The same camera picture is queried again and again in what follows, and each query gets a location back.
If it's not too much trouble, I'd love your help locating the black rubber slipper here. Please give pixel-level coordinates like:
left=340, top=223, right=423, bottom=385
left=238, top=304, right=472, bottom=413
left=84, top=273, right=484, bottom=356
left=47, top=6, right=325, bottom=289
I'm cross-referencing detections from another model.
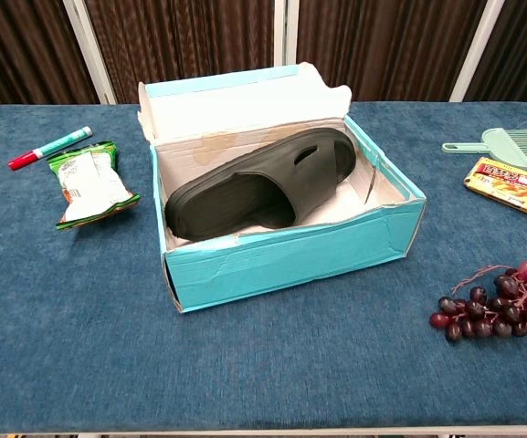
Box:
left=164, top=127, right=357, bottom=243

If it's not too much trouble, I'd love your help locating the blue table cloth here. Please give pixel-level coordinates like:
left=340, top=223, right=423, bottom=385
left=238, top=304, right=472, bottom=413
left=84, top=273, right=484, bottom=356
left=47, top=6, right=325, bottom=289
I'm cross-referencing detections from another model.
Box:
left=0, top=100, right=527, bottom=434

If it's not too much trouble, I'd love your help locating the mint green dustpan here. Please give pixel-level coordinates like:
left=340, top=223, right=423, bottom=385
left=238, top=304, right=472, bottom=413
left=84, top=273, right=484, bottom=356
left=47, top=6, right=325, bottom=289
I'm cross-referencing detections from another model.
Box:
left=441, top=128, right=521, bottom=164

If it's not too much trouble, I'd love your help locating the green and white snack bag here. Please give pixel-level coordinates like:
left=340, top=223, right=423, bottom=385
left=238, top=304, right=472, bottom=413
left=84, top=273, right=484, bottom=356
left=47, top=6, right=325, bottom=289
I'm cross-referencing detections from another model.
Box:
left=46, top=141, right=142, bottom=231

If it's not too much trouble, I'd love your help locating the white frame post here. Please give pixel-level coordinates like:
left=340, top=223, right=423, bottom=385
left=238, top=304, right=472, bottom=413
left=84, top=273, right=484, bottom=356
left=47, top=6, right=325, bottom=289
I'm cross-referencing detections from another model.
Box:
left=62, top=0, right=118, bottom=106
left=448, top=0, right=506, bottom=103
left=273, top=0, right=300, bottom=68

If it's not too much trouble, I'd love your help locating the dark brown curtain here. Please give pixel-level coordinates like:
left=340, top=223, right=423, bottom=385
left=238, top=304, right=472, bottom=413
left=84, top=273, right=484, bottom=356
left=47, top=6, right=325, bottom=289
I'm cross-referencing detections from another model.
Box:
left=0, top=0, right=527, bottom=118

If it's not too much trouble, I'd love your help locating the bunch of purple grapes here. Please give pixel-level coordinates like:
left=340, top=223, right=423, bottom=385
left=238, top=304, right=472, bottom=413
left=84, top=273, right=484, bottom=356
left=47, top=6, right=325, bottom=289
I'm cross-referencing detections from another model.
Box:
left=429, top=260, right=527, bottom=343

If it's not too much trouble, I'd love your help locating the red and green marker pen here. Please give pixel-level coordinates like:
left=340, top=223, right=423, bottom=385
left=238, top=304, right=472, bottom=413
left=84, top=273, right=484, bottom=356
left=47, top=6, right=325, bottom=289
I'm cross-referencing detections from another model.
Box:
left=7, top=126, right=94, bottom=172

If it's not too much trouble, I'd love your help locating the light blue cardboard shoe box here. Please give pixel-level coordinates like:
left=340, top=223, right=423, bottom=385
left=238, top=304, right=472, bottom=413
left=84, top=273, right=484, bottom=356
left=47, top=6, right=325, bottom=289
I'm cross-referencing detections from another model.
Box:
left=136, top=63, right=427, bottom=314

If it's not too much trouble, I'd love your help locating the yellow and red food box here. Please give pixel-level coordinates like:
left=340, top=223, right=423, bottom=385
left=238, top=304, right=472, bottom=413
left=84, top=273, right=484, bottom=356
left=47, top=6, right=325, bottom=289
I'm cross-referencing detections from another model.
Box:
left=463, top=156, right=527, bottom=224

